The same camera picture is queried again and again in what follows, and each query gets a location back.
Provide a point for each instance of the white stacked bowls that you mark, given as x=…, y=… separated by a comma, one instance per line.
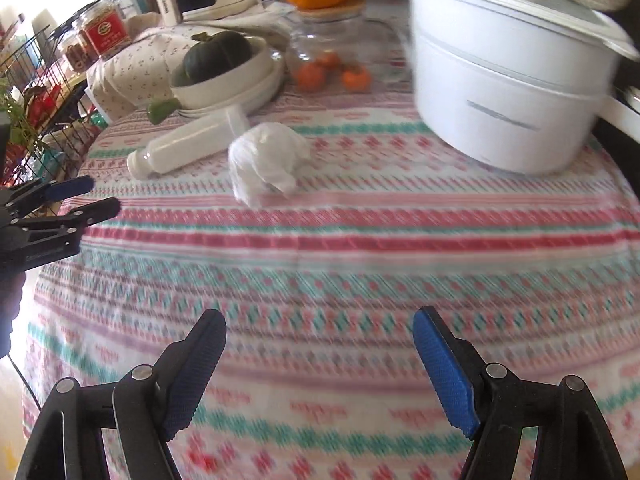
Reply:
x=251, y=85

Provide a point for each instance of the patterned handmade tablecloth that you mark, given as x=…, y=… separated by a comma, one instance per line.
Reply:
x=319, y=378

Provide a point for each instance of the white plastic bottle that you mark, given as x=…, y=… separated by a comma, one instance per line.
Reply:
x=201, y=138

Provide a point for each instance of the white electric cooking pot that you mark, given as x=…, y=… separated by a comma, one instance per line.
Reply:
x=514, y=84

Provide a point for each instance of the small orange right in teapot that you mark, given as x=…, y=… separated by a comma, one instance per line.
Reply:
x=356, y=79

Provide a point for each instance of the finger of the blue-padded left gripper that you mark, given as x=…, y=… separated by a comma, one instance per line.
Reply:
x=34, y=193

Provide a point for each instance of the floral cream cloth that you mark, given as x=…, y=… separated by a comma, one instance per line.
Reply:
x=139, y=73

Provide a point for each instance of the glass teapot with cork lid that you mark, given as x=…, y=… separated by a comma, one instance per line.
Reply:
x=344, y=36

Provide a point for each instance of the white tissue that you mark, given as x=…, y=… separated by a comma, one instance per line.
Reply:
x=266, y=158

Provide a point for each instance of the green jade spoon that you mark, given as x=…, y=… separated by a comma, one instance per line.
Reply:
x=159, y=110

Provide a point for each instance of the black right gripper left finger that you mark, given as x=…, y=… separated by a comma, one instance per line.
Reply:
x=147, y=407

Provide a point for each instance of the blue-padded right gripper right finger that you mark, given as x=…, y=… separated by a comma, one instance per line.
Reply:
x=492, y=407

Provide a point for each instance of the black wire rack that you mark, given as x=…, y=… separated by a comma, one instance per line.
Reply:
x=44, y=90

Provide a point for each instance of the red-labelled glass jar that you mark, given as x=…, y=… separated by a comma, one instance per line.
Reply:
x=105, y=29

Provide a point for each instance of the small orange left in teapot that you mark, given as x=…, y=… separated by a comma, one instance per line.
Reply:
x=310, y=77

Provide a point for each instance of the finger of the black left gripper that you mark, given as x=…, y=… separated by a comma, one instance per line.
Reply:
x=75, y=220

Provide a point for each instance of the small orange in teapot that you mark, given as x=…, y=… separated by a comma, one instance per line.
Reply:
x=310, y=77
x=356, y=79

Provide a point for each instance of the dark green squash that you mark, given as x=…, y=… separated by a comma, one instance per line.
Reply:
x=212, y=56

